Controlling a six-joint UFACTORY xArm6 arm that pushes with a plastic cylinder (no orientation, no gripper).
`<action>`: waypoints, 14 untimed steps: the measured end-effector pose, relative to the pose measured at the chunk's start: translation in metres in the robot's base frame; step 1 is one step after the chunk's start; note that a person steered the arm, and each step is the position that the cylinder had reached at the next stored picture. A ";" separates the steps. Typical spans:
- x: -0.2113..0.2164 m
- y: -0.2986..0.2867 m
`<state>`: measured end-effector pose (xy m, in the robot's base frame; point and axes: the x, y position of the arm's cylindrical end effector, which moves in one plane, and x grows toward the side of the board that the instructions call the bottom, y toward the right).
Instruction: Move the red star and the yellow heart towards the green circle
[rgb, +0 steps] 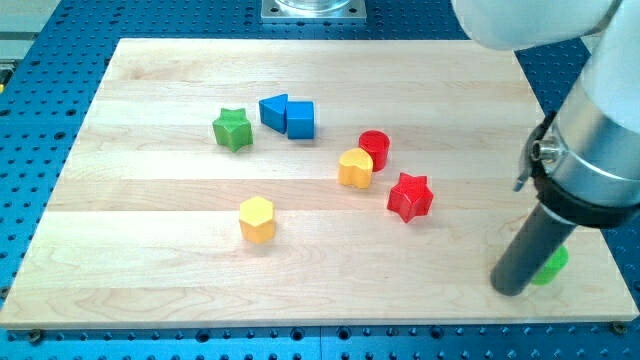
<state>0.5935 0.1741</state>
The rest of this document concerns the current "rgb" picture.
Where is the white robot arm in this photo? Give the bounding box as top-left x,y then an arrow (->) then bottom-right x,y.
452,0 -> 639,228

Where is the yellow heart block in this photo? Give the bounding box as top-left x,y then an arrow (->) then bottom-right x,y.
338,148 -> 373,189

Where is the red star block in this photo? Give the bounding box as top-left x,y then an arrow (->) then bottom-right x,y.
387,172 -> 434,223

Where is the green star block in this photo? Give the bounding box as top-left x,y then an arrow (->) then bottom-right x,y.
212,108 -> 253,152

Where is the green circle block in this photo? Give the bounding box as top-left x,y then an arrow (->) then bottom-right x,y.
531,245 -> 569,286

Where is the red cylinder block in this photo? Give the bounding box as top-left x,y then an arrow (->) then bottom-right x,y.
358,130 -> 390,172

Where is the blue cube block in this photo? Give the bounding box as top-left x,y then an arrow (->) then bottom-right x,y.
286,101 -> 315,140

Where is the yellow hexagon block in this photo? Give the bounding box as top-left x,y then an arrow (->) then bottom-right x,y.
239,196 -> 276,244

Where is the blue triangle block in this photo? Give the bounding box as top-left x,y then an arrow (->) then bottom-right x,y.
258,94 -> 288,134

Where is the wooden board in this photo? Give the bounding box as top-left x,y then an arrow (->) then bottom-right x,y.
1,38 -> 638,330

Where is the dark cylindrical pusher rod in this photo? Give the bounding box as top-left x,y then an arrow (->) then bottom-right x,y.
490,203 -> 577,296

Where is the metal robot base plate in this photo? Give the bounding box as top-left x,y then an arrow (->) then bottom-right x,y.
260,0 -> 367,23

